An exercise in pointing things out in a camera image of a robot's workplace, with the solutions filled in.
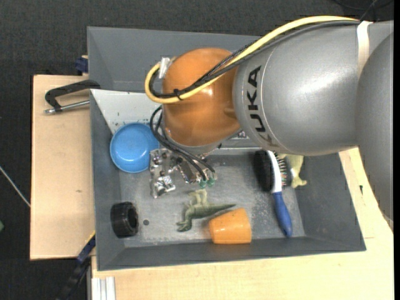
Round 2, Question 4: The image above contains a pale yellow toy animal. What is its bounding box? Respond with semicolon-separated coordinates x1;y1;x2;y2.
276;153;308;189

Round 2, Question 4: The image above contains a blue plastic bowl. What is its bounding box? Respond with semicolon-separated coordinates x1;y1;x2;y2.
109;122;161;174

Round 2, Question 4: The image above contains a grey metal bin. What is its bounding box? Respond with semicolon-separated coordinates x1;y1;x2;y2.
86;26;367;271

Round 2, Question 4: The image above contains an orange plastic cup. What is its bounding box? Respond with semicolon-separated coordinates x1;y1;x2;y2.
208;207;253;245

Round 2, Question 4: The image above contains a green toy dinosaur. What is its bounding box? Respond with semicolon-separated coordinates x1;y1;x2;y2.
176;188;237;233

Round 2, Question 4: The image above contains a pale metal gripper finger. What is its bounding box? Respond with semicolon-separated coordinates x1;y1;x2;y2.
149;148;172;172
150;169;176;199

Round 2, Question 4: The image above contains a white and blue brush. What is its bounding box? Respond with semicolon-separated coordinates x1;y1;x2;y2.
266;150;294;239

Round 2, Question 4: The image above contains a black oval ribbed object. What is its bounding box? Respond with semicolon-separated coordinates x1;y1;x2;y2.
252;149;273;193

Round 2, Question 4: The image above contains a pale wood flat board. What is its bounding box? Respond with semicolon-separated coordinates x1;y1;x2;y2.
29;74;96;261

